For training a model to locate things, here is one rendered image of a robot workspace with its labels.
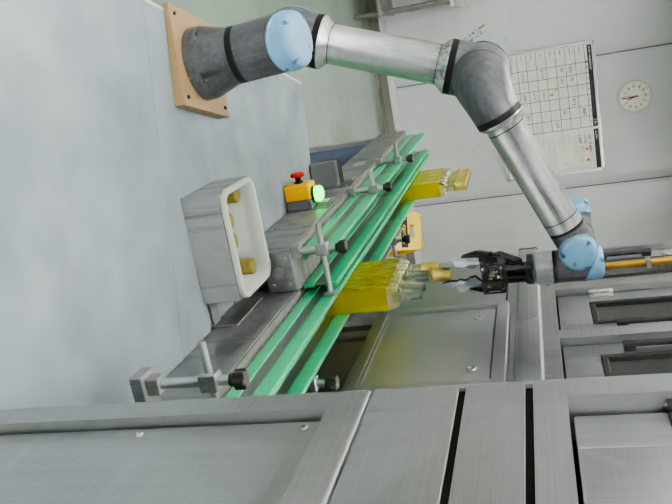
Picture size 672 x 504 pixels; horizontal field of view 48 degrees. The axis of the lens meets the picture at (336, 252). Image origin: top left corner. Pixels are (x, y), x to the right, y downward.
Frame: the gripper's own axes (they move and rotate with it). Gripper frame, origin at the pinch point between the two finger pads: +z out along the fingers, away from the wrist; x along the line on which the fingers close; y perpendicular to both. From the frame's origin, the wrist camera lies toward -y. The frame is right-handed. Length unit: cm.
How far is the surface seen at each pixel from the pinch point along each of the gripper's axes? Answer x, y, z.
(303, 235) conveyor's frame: -15.2, 7.9, 31.3
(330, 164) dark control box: -23, -46, 37
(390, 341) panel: 12.7, 8.7, 14.4
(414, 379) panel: 13.0, 30.0, 5.7
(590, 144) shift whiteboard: 67, -577, -70
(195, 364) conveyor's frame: -5, 58, 40
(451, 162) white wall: 66, -578, 61
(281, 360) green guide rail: -4, 54, 24
